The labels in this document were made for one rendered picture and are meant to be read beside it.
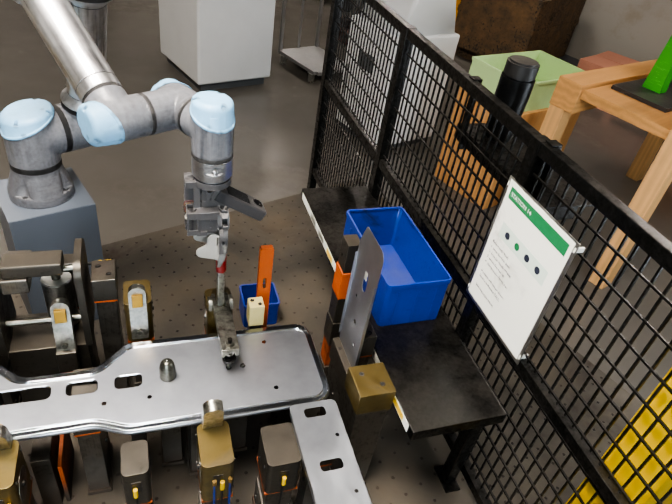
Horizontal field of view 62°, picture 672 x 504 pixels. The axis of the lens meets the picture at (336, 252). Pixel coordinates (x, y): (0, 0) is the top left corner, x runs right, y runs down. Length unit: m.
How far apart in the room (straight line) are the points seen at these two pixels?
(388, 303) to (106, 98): 0.72
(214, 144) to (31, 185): 0.64
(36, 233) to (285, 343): 0.68
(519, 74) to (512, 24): 5.26
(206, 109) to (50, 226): 0.69
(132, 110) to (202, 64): 3.85
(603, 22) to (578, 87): 4.19
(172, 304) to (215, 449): 0.82
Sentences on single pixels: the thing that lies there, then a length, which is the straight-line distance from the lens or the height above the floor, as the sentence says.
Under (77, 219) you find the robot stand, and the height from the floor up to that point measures 1.06.
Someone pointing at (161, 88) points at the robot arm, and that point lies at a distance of 1.12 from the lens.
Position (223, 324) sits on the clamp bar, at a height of 1.07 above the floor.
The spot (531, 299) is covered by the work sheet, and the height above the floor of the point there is 1.29.
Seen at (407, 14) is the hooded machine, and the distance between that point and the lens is 4.06.
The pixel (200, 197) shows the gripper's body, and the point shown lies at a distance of 1.10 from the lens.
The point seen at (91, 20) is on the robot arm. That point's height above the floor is 1.55.
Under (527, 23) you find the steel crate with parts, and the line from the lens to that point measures 6.48.
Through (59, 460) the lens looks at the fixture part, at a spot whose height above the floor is 0.84.
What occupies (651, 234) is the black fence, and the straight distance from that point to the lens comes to 0.93.
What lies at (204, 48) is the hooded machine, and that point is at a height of 0.37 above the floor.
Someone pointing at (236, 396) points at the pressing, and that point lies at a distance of 1.20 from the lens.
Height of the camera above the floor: 1.96
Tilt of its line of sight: 37 degrees down
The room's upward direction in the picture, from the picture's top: 10 degrees clockwise
